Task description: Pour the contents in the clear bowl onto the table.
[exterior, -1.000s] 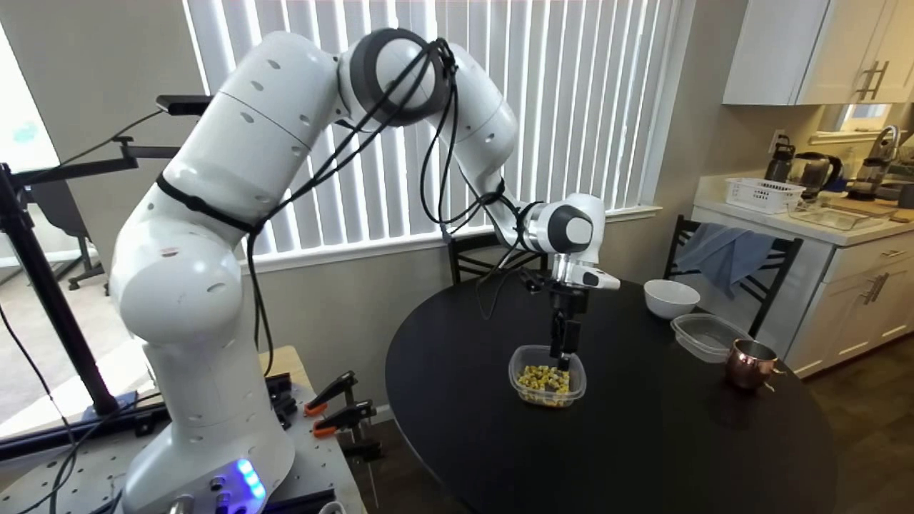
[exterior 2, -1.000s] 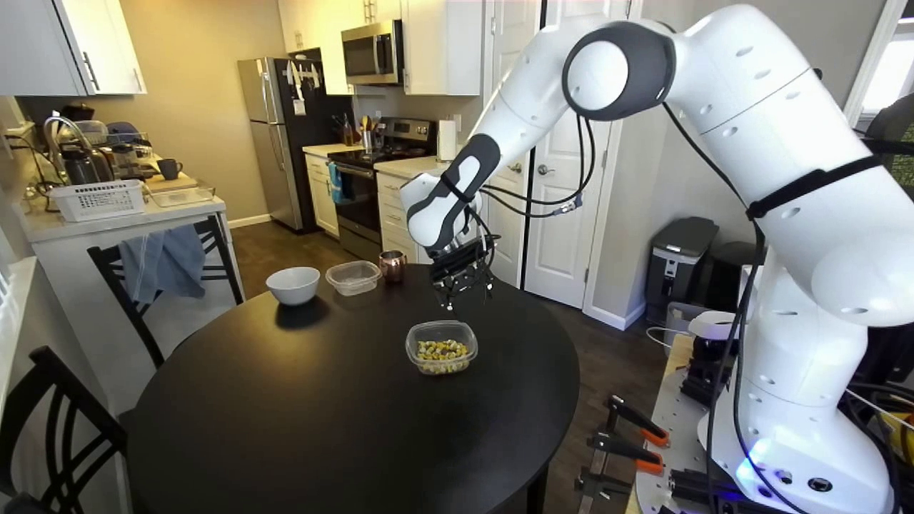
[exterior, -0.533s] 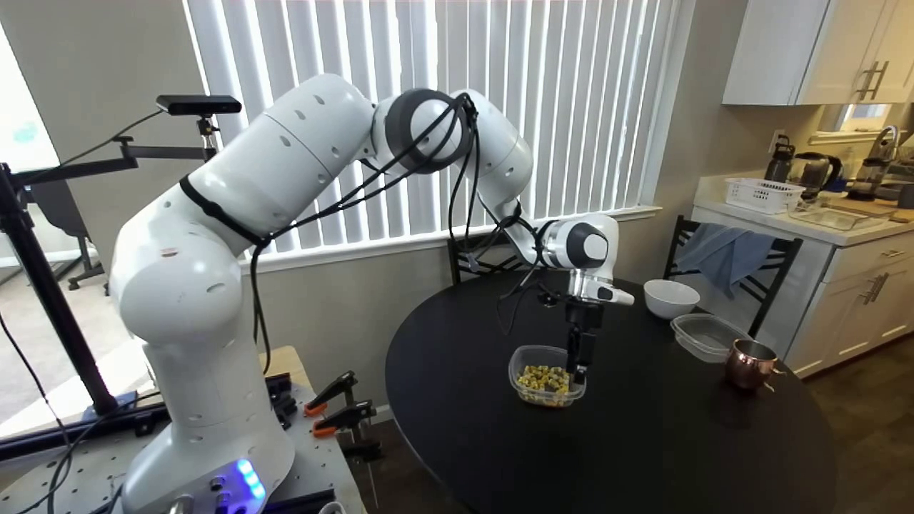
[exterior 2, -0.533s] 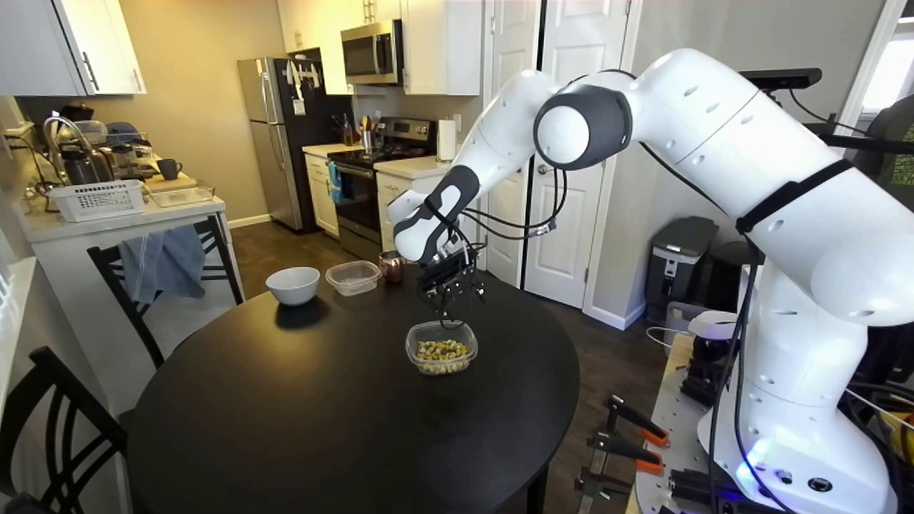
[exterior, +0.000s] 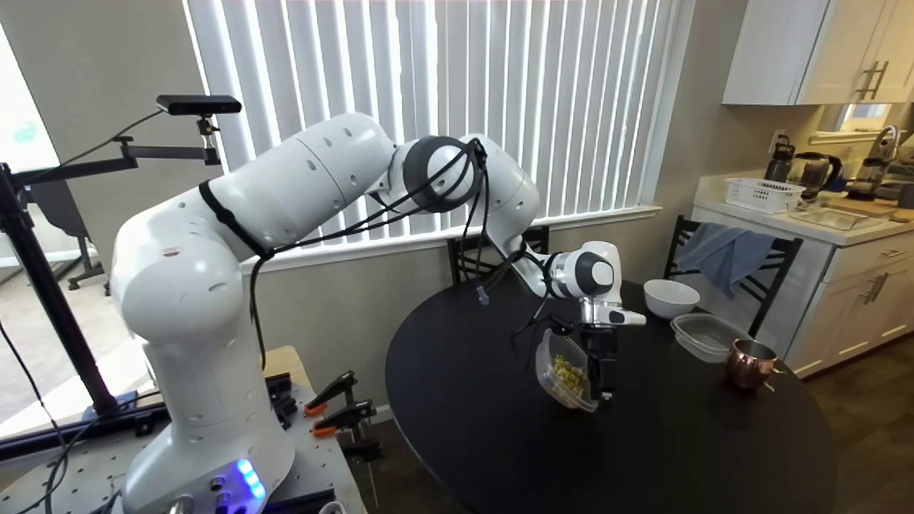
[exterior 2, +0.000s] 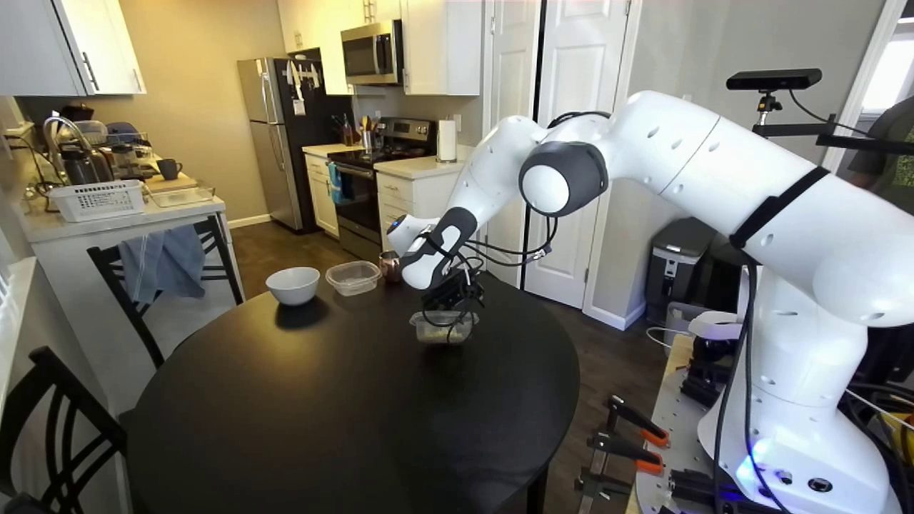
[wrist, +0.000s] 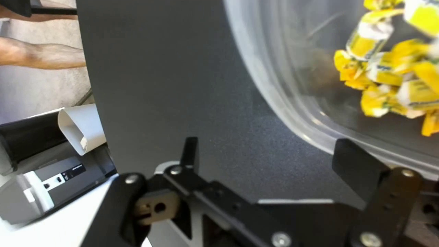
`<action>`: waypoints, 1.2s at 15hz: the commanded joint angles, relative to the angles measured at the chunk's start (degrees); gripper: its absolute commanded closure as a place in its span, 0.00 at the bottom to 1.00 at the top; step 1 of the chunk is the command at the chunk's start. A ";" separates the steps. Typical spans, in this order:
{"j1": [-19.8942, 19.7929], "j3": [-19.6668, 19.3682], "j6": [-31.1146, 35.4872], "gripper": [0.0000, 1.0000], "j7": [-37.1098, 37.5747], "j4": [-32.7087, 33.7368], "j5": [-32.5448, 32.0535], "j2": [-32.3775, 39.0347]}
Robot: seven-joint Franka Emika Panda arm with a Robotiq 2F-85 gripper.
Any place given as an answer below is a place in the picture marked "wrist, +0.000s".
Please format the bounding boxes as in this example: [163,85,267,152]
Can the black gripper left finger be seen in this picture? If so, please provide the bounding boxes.
[80,136,303,247]

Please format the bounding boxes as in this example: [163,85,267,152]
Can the yellow candies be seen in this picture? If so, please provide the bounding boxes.
[331,0,439,138]

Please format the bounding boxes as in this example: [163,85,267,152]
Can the white open box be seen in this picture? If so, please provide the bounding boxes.
[56,103,109,156]

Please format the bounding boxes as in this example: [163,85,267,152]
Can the clear plastic bowl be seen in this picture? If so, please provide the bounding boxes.
[222,0,439,182]

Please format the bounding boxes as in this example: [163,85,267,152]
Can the black grey device box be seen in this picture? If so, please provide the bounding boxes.
[0,108,117,225]

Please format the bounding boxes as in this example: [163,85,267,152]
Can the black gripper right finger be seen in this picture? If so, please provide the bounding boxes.
[331,137,439,247]

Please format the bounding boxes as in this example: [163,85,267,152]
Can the person bare limb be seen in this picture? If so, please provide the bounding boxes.
[0,35,87,71]

